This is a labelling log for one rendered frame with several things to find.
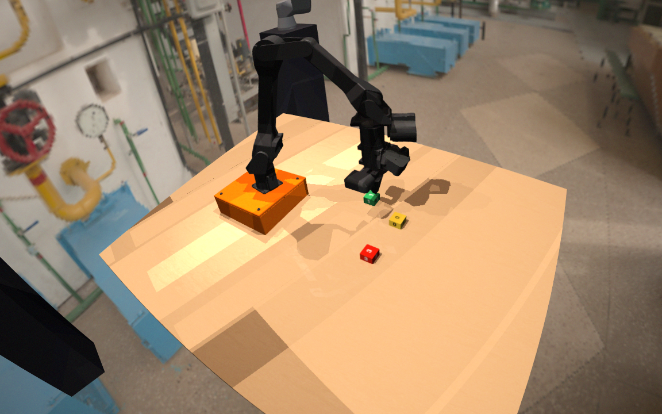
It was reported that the green block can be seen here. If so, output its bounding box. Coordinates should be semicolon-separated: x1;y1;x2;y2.
363;191;380;206

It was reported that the yellow block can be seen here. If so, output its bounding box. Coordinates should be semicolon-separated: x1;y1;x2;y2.
389;212;407;229

